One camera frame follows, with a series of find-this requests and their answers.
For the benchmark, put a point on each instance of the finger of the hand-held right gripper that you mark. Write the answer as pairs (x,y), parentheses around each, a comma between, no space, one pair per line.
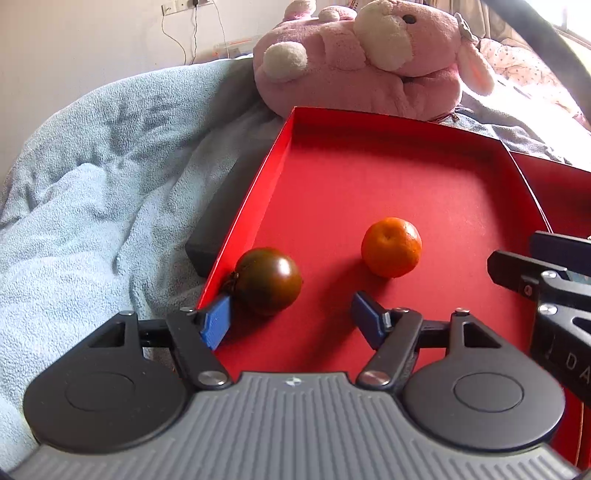
(558,249)
(512,270)

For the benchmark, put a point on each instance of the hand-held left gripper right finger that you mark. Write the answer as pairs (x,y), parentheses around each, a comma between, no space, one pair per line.
(368,318)

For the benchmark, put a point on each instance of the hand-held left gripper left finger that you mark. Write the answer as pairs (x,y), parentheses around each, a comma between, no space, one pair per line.
(216,323)

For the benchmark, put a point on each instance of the dark brown tomato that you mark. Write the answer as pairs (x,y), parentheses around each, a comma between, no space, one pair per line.
(270,281)

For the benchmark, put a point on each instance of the small orange tangerine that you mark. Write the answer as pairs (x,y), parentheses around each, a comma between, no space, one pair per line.
(391,247)

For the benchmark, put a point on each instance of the red box tray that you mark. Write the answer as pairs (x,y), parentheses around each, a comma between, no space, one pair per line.
(369,175)

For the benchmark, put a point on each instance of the red box lid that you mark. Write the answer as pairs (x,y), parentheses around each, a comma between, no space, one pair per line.
(558,184)

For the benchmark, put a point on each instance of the black flat box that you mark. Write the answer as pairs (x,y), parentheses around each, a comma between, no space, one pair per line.
(217,230)

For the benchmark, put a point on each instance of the light blue fleece blanket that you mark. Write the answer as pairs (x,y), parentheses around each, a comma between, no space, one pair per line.
(92,207)

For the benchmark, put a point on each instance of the pink dotted white blanket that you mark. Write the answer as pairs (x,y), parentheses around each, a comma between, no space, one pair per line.
(531,69)

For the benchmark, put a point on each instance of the pink plush toy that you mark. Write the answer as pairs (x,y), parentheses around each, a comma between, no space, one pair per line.
(351,60)

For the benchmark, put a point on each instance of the clear plastic storage box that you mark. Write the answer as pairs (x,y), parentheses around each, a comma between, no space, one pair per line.
(233,48)

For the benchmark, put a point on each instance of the white wall socket strip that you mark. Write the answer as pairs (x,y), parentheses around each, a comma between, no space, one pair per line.
(180,7)

